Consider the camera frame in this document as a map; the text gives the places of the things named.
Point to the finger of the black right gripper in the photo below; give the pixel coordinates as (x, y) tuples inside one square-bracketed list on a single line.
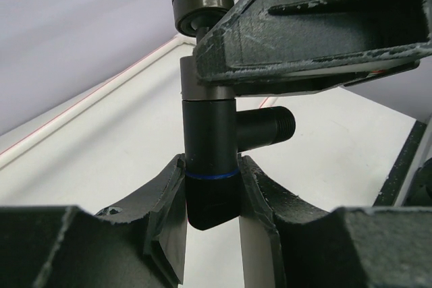
[(318, 84), (269, 41)]

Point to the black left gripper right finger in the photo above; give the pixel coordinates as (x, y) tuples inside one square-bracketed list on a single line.
[(287, 242)]

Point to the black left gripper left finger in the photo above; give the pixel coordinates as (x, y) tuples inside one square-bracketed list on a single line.
[(139, 241)]

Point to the black faucet valve handle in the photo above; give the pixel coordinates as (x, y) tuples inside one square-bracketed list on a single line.
[(195, 18)]

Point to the black L-shaped faucet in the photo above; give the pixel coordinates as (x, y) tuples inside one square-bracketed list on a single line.
[(214, 134)]

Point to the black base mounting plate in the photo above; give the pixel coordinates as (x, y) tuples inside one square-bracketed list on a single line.
[(393, 183)]

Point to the white PVC pipe frame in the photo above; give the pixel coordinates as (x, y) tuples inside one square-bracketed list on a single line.
[(37, 135)]

